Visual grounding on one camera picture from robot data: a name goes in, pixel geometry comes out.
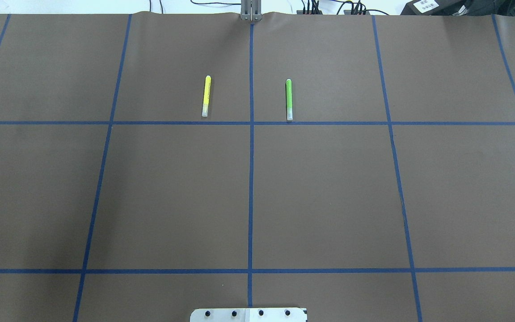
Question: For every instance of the green highlighter pen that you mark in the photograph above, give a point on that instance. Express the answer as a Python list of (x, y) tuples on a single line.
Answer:
[(289, 100)]

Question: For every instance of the yellow highlighter pen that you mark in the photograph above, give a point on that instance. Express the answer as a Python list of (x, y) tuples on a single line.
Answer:
[(206, 96)]

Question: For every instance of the black power strip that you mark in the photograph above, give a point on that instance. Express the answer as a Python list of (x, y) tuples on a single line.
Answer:
[(333, 12)]

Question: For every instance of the black white label box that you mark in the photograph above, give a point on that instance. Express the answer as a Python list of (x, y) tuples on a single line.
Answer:
[(432, 7)]

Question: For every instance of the aluminium frame post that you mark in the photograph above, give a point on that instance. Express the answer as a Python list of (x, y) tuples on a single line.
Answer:
[(251, 10)]

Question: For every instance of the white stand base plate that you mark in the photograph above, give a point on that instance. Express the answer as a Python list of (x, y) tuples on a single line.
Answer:
[(271, 314)]

